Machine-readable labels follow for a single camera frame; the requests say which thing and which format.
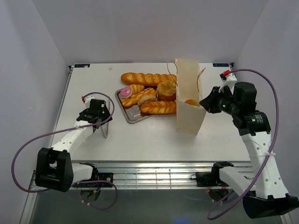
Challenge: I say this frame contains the cream paper bag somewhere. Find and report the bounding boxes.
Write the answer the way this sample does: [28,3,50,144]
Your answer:
[166,58,206,135]

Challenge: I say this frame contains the fake bagel in bag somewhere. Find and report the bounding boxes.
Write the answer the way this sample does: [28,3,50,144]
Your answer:
[185,99,199,106]

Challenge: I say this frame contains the pale shell fake bread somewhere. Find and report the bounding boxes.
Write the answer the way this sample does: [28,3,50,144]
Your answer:
[137,94,157,105]

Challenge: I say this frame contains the twisted fake bread middle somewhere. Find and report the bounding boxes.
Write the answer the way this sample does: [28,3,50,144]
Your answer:
[121,88,157,107]

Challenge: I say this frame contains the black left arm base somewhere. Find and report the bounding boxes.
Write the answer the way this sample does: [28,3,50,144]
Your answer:
[72,173,114,188]

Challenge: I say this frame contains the twisted fake bread front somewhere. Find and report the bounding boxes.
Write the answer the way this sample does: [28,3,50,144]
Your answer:
[140,101,176,115]

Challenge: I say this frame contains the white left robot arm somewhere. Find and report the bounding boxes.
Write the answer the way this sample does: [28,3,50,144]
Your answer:
[35,96,112,192]

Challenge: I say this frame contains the small striped fake bread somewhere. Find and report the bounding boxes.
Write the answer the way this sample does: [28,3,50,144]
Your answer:
[129,84,145,95]

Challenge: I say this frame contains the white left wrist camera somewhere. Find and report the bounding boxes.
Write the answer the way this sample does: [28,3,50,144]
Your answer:
[81,95,95,108]

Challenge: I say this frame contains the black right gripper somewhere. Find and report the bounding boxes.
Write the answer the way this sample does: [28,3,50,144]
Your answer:
[199,86,239,116]

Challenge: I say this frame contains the silver metal tray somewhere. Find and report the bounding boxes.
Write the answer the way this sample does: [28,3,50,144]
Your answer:
[115,88,151,124]

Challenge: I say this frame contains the silver metal tongs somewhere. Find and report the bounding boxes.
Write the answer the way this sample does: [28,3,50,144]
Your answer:
[100,100,111,139]

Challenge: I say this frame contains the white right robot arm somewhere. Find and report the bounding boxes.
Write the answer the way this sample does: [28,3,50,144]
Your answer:
[199,82,299,218]

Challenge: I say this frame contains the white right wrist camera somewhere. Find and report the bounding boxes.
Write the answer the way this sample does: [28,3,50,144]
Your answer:
[218,70,237,93]

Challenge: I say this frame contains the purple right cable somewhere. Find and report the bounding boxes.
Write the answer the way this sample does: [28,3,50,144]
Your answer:
[207,69,279,221]

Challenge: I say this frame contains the purple cable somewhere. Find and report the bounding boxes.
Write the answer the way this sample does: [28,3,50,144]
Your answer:
[11,92,119,210]
[207,69,279,221]

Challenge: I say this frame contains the pink frosted fake donut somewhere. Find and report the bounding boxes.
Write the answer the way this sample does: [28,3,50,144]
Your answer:
[120,87,132,98]

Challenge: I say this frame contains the long fake baguette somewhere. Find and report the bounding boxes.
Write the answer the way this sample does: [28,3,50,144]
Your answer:
[121,72,177,86]

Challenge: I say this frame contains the round sesame fake bread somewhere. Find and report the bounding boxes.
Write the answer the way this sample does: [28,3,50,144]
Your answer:
[156,80,176,101]

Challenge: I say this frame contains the aluminium frame rail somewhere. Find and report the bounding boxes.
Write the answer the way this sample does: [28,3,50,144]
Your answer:
[29,161,257,191]

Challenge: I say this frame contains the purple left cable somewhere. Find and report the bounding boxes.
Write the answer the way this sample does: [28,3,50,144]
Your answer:
[11,92,119,210]

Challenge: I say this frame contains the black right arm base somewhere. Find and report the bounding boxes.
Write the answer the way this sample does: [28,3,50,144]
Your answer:
[190,172,220,187]

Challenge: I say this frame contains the twisted fake bread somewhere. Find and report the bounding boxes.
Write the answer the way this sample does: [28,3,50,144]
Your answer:
[121,88,157,107]
[140,101,176,115]

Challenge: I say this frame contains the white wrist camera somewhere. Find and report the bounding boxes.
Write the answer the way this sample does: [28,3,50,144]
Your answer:
[81,95,95,108]
[218,70,237,93]

